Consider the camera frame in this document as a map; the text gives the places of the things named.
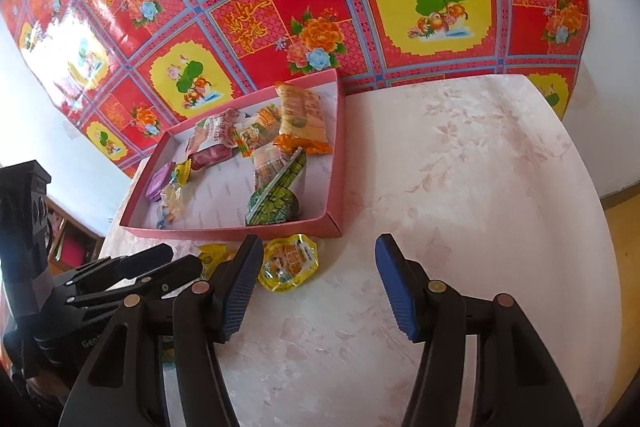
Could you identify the wooden bookshelf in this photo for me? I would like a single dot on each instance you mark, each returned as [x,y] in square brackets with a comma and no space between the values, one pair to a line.
[75,237]

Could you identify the clear striped-edge sweet packet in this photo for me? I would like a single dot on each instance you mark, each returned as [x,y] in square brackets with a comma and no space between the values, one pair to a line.
[245,139]

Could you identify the long orange snack packet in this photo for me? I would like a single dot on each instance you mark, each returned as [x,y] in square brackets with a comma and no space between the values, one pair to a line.
[300,112]

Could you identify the purple snack packet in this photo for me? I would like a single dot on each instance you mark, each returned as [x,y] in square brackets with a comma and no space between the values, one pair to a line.
[160,182]

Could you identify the clear bag of mixed candies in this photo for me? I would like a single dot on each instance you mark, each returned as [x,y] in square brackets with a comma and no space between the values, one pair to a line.
[172,204]

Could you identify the red and white snack packet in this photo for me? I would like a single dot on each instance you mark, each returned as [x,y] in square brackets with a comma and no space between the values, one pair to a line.
[212,129]

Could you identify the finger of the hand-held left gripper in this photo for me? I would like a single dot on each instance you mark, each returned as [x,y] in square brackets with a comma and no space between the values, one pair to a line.
[130,263]
[170,274]

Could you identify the small yellow jelly cup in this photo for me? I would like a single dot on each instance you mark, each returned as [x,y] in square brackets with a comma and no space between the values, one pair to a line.
[182,172]

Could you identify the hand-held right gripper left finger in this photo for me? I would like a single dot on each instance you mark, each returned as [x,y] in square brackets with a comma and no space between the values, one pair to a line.
[240,292]

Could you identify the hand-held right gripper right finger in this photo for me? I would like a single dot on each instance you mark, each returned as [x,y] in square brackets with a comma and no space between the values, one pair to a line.
[400,292]

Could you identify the pink cardboard box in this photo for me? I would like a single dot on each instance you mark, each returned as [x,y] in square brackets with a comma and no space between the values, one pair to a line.
[200,229]

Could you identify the green snack packet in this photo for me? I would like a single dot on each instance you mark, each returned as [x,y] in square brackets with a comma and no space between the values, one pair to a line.
[272,202]

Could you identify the maroon snack packet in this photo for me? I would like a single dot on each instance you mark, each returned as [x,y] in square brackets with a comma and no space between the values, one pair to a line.
[210,156]

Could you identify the white floral patterned table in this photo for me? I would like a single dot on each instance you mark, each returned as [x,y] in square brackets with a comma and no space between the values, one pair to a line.
[475,187]

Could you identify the clear packet of orange sweets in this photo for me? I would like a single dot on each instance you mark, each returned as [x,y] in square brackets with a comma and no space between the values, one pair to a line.
[267,164]

